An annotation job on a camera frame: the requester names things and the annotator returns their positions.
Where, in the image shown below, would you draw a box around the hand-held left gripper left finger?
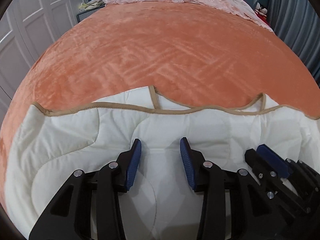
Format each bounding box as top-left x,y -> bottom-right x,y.
29,138 -> 142,240

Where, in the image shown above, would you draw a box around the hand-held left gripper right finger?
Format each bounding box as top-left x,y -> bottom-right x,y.
180,137 -> 283,240

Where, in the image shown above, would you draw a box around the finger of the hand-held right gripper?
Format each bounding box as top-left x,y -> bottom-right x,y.
285,158 -> 320,198
244,144 -> 293,181

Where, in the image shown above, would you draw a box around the white quilted jacket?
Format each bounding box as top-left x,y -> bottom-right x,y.
5,85 -> 320,240

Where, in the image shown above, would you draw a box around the orange plush blanket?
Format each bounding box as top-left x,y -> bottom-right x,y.
0,1 -> 320,205

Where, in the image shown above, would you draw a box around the red cloth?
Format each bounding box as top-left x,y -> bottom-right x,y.
257,14 -> 271,27

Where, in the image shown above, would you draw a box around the grey curtain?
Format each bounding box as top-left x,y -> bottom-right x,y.
266,0 -> 320,83

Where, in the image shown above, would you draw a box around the plush toys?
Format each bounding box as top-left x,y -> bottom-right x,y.
255,2 -> 268,15

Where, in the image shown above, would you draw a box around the grey nightstand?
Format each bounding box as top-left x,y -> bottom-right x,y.
76,4 -> 105,25

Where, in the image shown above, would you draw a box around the beige cloth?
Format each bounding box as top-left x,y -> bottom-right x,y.
86,0 -> 108,7

